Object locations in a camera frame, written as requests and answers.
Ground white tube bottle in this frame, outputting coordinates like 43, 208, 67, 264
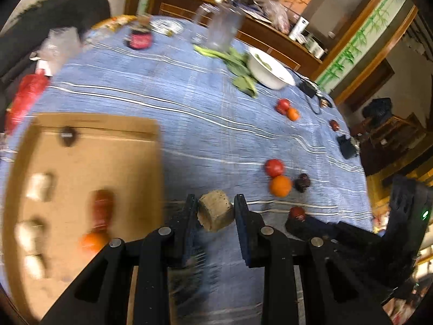
288, 18, 310, 41

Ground white sugarcane chunk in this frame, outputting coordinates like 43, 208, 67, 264
23, 254, 48, 280
26, 173, 55, 202

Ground blue plaid tablecloth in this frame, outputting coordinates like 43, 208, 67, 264
0, 15, 376, 325

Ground black bag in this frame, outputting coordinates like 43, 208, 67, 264
362, 97, 393, 122

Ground plastic bag with fruit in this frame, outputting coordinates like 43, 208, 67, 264
254, 0, 291, 34

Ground clear plastic mug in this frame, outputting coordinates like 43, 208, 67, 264
193, 3, 244, 52

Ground red plastic package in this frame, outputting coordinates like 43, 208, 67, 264
5, 71, 50, 134

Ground patterned small plate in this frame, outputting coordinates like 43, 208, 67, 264
150, 18, 184, 36

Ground wooden chair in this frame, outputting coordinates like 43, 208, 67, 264
369, 113, 427, 150

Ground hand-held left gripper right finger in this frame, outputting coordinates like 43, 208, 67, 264
234, 194, 395, 325

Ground green bamboo wall decal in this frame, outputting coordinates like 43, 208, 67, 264
314, 0, 410, 89

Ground black power adapter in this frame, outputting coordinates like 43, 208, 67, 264
298, 79, 319, 98

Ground dark passion fruit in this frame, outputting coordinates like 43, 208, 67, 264
59, 126, 78, 147

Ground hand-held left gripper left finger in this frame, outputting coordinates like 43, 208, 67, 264
41, 194, 201, 325

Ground yellow snack package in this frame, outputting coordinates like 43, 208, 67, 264
84, 14, 137, 38

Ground red label jar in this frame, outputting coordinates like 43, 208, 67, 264
125, 24, 153, 50

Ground white rice cake pieces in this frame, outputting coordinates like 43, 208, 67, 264
15, 220, 46, 254

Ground black chair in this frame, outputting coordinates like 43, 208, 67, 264
0, 0, 112, 85

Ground brown cardboard box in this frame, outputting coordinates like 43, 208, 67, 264
5, 112, 165, 324

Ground green onion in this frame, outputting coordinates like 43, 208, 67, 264
193, 45, 231, 60

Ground clear plastic bag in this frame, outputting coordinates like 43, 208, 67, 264
35, 27, 83, 68

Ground black cable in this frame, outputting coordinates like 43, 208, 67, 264
305, 95, 321, 116

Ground beige cake block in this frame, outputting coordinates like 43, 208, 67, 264
198, 190, 235, 233

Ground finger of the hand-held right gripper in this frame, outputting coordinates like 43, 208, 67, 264
286, 217, 387, 255

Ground white enamel basin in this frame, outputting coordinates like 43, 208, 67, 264
247, 47, 296, 90

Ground black device box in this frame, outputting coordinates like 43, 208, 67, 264
336, 134, 359, 160

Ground dark dried date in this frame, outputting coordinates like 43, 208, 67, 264
288, 206, 308, 222
294, 173, 311, 193

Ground white box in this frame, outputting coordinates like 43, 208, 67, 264
306, 39, 327, 56

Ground green bok choy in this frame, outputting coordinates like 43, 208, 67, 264
223, 48, 259, 99

